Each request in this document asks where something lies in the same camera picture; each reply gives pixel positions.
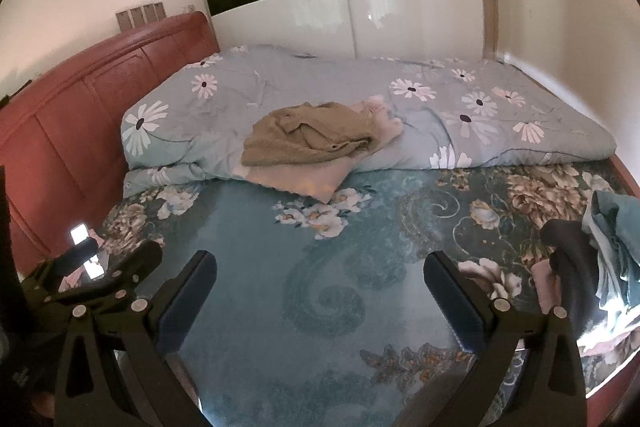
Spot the teal floral bed sheet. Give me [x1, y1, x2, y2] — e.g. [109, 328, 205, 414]
[100, 161, 624, 426]

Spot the tan knitted sweater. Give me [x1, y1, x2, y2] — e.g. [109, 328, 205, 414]
[241, 102, 382, 167]

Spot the grey wall switch panel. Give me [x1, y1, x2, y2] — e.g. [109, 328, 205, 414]
[115, 2, 167, 32]

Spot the pink garment under sweater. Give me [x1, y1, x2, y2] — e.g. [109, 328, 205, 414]
[233, 95, 402, 202]

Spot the red wooden headboard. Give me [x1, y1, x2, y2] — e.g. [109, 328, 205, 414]
[1, 12, 219, 275]

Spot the light blue garment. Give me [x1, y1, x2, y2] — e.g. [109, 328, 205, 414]
[582, 191, 639, 324]

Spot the grey floral quilt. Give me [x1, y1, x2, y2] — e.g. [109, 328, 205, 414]
[120, 46, 616, 202]

